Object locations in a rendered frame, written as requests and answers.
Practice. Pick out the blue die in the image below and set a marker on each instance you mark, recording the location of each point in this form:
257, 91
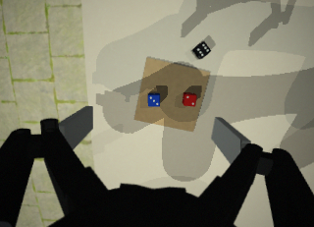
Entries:
153, 99

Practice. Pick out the red die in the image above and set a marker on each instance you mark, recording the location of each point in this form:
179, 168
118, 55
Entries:
189, 99

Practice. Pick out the black die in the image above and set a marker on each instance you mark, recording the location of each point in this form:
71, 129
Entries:
201, 50

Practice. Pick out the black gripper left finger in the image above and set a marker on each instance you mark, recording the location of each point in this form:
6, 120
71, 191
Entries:
77, 187

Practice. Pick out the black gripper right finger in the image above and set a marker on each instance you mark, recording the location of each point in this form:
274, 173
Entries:
291, 200

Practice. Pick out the tan square mat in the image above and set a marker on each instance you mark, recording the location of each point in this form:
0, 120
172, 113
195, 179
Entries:
171, 81

